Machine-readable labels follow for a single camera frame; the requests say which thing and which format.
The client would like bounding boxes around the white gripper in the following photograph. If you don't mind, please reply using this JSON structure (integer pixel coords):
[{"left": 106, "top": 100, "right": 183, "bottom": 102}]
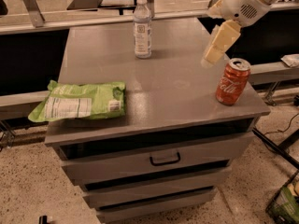
[{"left": 201, "top": 0, "right": 270, "bottom": 68}]

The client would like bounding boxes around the clear blue plastic bottle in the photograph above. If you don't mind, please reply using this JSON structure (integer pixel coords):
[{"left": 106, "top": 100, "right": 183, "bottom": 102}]
[{"left": 133, "top": 0, "right": 151, "bottom": 59}]

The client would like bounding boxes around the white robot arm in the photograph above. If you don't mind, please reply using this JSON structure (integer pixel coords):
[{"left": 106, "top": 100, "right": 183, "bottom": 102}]
[{"left": 201, "top": 0, "right": 277, "bottom": 67}]

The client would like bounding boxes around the green rice chip bag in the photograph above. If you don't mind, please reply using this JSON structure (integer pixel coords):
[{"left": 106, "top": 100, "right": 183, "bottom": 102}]
[{"left": 28, "top": 80, "right": 126, "bottom": 122}]

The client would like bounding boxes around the red cola can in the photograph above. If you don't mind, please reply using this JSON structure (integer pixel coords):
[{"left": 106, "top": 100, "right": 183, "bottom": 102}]
[{"left": 216, "top": 58, "right": 250, "bottom": 105}]

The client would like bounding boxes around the grey drawer cabinet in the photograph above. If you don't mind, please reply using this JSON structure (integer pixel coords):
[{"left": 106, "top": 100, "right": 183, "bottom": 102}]
[{"left": 46, "top": 18, "right": 268, "bottom": 223}]

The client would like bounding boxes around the small black floor object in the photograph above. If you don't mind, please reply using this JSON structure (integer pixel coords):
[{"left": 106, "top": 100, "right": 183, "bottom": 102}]
[{"left": 38, "top": 216, "right": 53, "bottom": 224}]

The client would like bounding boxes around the black cable on floor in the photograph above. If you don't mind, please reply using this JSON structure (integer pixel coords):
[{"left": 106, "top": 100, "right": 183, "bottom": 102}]
[{"left": 263, "top": 111, "right": 299, "bottom": 137}]

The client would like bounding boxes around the black drawer handle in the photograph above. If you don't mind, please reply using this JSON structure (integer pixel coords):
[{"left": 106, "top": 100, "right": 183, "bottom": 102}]
[{"left": 149, "top": 152, "right": 181, "bottom": 167}]

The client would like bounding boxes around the black wire basket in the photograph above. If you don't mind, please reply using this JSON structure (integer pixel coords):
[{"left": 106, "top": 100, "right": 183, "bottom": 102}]
[{"left": 265, "top": 171, "right": 299, "bottom": 224}]

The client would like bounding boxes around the metal rail bracket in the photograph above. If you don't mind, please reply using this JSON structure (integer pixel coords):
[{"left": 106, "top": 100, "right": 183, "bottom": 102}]
[{"left": 22, "top": 0, "right": 45, "bottom": 28}]

